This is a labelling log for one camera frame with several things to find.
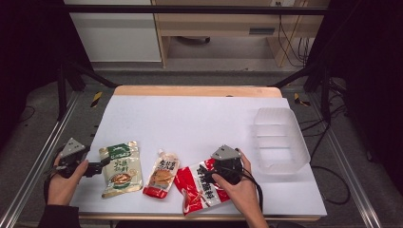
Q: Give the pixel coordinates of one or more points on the person's right hand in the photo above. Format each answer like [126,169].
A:
[239,193]

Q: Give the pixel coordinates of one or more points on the wooden table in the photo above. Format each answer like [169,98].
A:
[196,91]

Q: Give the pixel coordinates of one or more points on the black horizontal frame bar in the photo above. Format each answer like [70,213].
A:
[196,9]

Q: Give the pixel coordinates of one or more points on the white cabinet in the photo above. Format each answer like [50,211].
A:
[117,34]

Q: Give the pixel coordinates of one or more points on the light wooden desk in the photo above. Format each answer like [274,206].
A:
[228,27]

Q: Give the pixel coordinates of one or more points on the red and white spouted pouch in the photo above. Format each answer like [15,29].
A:
[162,177]

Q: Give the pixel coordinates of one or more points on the white paper sheet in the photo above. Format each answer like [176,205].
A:
[190,126]

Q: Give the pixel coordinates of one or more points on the green and cream food pouch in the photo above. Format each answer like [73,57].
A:
[122,172]

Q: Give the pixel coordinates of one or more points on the red and white seasoning packet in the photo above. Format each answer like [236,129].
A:
[196,190]

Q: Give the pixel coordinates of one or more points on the dark curtain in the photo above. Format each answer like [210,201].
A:
[370,79]
[28,57]

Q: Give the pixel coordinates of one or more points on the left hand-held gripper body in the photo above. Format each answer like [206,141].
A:
[72,148]

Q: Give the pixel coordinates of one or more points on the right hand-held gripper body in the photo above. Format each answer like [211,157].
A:
[225,153]

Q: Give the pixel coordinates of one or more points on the person's left hand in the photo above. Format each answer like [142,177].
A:
[61,188]

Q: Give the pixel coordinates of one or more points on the yellow and black tape strip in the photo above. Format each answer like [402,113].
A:
[96,98]
[300,100]

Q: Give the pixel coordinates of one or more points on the clear plastic container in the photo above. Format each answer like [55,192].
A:
[280,142]

